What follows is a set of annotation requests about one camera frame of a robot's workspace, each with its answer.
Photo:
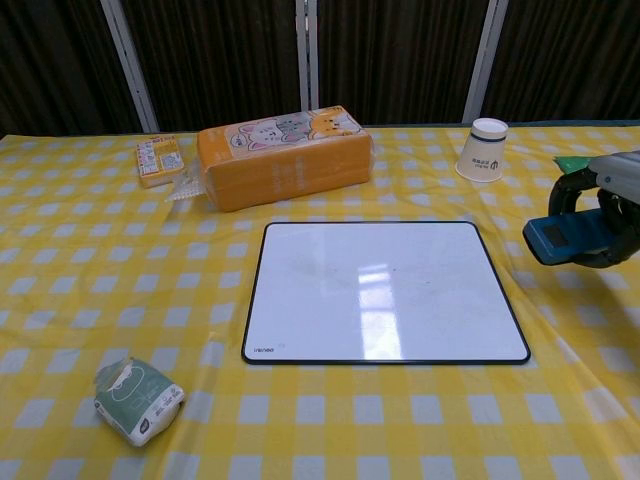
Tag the right silver and black robot hand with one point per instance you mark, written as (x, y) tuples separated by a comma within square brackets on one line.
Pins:
[(620, 172)]

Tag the blue whiteboard eraser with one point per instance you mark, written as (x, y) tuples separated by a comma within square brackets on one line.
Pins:
[(560, 235)]

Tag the green flat sachet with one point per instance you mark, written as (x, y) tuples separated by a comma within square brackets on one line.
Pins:
[(570, 162)]

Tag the white paper cup upside down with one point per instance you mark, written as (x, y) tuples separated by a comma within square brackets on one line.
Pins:
[(481, 155)]

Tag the orange cat print tissue pack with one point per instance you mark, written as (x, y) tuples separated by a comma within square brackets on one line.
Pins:
[(280, 170)]

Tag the small yellow printed box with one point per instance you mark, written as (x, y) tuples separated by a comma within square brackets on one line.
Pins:
[(160, 162)]

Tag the yellow white checked tablecloth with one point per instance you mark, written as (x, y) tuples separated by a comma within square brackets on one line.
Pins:
[(100, 280)]

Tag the green and white tissue packet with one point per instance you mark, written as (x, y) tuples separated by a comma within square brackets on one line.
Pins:
[(137, 405)]

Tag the white metal frame post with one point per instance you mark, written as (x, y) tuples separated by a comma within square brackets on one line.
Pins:
[(131, 65), (307, 50), (484, 55)]

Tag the white board with dark frame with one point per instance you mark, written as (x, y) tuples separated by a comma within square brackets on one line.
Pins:
[(310, 300)]

